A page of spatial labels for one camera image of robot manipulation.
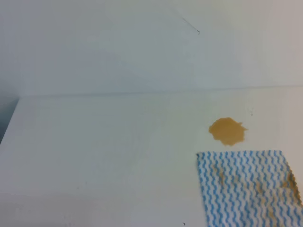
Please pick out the blue white striped rag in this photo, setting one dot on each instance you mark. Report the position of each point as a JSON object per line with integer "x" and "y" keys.
{"x": 249, "y": 189}

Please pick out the brown coffee stain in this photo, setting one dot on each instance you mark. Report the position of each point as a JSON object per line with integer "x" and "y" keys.
{"x": 228, "y": 131}

